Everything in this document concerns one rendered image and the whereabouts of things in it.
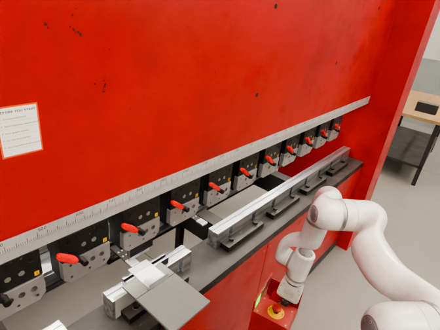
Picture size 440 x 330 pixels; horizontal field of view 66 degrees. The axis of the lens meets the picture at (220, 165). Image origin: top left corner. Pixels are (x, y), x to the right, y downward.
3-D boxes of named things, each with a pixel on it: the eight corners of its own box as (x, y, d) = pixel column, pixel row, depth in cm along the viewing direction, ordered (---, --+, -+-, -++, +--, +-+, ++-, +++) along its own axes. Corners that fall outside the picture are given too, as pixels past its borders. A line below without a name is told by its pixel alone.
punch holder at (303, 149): (299, 158, 197) (306, 131, 190) (286, 152, 202) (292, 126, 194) (311, 151, 208) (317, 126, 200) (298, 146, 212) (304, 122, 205)
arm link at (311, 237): (286, 211, 130) (270, 263, 147) (326, 230, 123) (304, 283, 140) (295, 199, 136) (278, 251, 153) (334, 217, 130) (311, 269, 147)
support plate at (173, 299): (172, 334, 108) (172, 332, 107) (122, 288, 122) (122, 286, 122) (209, 302, 121) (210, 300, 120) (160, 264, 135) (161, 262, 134)
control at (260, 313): (281, 348, 145) (290, 319, 137) (247, 329, 151) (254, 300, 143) (296, 315, 161) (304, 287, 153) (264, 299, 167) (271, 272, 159)
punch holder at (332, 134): (328, 142, 226) (334, 118, 218) (316, 138, 230) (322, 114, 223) (337, 137, 236) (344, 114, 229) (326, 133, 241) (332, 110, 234)
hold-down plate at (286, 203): (273, 220, 191) (274, 215, 190) (265, 215, 194) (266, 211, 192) (298, 201, 212) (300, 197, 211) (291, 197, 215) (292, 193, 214)
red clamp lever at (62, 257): (62, 256, 88) (90, 261, 96) (54, 248, 90) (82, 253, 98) (58, 262, 88) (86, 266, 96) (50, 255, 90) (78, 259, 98)
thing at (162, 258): (127, 289, 125) (127, 283, 123) (122, 284, 126) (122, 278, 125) (168, 262, 139) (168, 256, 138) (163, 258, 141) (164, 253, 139)
